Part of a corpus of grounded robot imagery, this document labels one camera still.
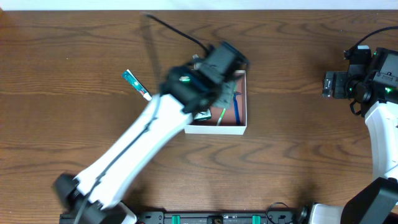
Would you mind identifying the green toothbrush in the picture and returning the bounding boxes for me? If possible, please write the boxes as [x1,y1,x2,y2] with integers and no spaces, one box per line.
[216,108,226,126]

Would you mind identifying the blue disposable razor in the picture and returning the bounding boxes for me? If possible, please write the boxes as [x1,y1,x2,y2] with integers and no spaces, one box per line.
[233,92,241,126]

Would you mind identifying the small toothpaste tube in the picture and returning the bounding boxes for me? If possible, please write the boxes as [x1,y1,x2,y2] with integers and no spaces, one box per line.
[122,69,152,101]

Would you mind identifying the green white soap box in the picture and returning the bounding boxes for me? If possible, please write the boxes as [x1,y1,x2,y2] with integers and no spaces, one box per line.
[193,109,211,121]

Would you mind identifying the clear soap pump bottle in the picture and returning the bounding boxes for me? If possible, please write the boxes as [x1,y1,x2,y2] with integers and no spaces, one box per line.
[192,54,203,70]

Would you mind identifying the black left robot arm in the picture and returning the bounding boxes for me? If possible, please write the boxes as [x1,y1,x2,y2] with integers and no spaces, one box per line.
[53,42,249,224]

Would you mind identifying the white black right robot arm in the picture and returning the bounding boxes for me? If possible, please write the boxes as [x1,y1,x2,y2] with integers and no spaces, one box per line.
[304,45,397,224]

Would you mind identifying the white cardboard box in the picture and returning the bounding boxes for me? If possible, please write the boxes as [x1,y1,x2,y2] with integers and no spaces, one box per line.
[184,70,247,135]

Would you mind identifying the black left camera cable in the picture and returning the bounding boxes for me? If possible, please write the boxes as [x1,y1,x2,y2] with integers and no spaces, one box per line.
[141,12,212,54]

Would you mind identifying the black camera cable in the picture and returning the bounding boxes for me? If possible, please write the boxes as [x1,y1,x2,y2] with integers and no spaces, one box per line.
[141,12,212,54]
[349,26,398,52]

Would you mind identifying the black right camera cable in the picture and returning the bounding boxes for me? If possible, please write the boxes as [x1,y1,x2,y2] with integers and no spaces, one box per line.
[349,26,398,52]

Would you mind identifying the black mounting rail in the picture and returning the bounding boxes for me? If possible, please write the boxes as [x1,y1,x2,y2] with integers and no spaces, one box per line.
[58,208,308,224]

